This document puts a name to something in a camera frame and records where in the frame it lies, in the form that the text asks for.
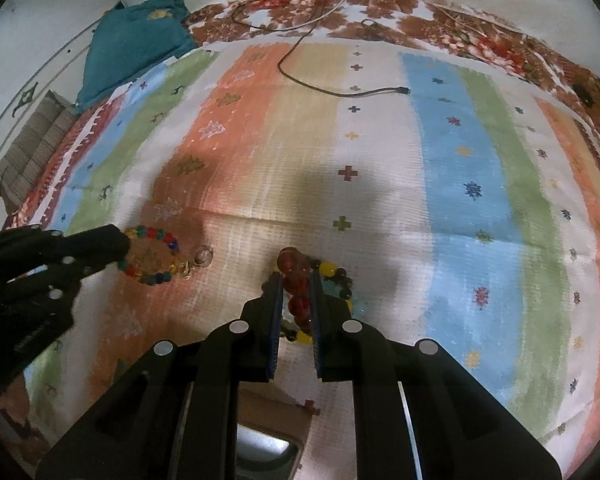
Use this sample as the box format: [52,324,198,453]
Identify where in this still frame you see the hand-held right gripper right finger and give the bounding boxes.
[311,270,564,480]

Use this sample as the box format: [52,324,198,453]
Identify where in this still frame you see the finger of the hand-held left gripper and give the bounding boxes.
[0,266,97,322]
[0,224,132,277]

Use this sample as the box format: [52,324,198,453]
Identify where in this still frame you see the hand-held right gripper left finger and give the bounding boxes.
[35,271,285,480]

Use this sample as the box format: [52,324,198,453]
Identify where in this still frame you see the red bead bracelet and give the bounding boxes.
[276,246,315,337]

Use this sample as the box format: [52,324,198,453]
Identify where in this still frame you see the multicolour bead bracelet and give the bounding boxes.
[115,226,197,287]

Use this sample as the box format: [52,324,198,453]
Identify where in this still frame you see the striped grey folded cloth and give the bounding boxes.
[0,90,79,211]

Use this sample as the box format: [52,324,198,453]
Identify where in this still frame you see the striped colourful blanket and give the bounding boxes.
[24,40,600,478]

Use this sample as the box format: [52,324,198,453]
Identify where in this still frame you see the teal cloth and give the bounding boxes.
[75,0,197,112]

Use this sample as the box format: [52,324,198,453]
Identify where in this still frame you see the floral brown bed sheet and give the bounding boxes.
[2,0,600,226]

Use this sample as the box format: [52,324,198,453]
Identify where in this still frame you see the yellow and black bead bracelet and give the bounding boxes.
[280,258,355,346]

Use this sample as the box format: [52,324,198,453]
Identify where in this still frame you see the black cable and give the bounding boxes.
[278,0,411,97]

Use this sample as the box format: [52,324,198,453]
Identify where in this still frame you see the white cable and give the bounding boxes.
[231,0,352,32]

